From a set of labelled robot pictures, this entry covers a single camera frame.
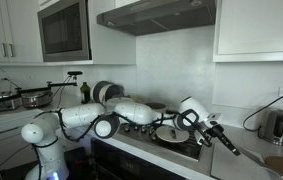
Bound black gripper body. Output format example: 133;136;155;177
205;121;240;156

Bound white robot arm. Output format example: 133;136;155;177
21;97;240;180

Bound white pot lid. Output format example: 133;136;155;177
156;126;189;143

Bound black gas stove grate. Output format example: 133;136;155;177
118;110;202;161

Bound stainless electric kettle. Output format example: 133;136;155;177
258;108;283;146

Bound white upper right cabinet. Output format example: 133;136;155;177
213;0;283;62

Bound white cabinet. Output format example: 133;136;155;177
0;109;41;170
213;0;283;62

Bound light blue lidded dutch oven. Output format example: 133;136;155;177
105;97;132;112

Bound steel range hood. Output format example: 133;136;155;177
97;0;216;36

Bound dark olive oil bottle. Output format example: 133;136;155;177
80;82;90;104

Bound built-in microwave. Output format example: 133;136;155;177
38;0;92;62

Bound steel cooker on counter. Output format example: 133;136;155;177
21;90;53;109

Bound white lower cabinet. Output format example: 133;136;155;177
0;109;41;170

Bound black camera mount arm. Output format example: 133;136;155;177
0;70;84;108

